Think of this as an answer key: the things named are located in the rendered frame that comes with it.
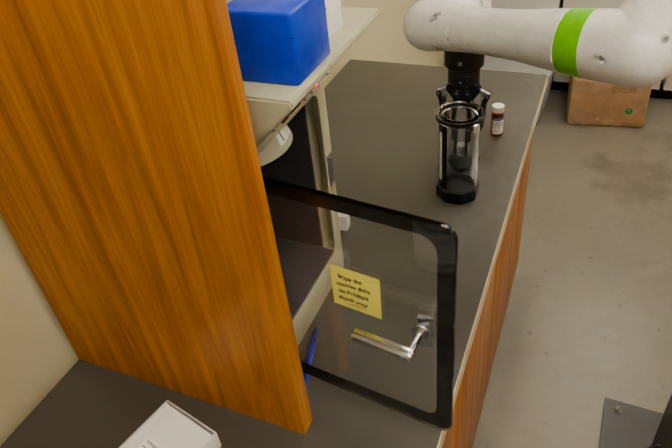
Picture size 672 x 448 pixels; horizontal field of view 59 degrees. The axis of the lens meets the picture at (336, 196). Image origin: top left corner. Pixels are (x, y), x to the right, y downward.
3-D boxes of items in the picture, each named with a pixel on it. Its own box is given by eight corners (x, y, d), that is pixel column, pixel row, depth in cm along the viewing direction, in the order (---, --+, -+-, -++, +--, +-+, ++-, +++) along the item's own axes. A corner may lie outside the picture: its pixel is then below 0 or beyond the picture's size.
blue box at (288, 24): (229, 80, 76) (213, 10, 70) (266, 49, 83) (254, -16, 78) (299, 87, 72) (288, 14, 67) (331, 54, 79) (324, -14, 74)
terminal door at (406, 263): (286, 360, 104) (243, 170, 80) (452, 430, 90) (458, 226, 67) (283, 364, 103) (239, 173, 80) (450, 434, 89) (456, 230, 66)
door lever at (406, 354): (367, 318, 84) (366, 305, 82) (430, 340, 79) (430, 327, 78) (349, 345, 80) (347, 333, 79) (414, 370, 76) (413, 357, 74)
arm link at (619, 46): (701, 38, 97) (691, -7, 88) (670, 107, 96) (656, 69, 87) (593, 27, 109) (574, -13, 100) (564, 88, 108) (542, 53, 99)
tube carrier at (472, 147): (430, 198, 144) (429, 120, 131) (441, 173, 152) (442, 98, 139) (474, 205, 140) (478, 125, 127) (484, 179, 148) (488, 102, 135)
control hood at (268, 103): (223, 162, 79) (207, 94, 73) (321, 62, 102) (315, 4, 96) (301, 174, 75) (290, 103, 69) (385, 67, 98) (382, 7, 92)
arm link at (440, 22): (582, 59, 110) (586, -1, 104) (550, 82, 104) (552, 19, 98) (428, 38, 134) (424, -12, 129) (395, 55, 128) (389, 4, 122)
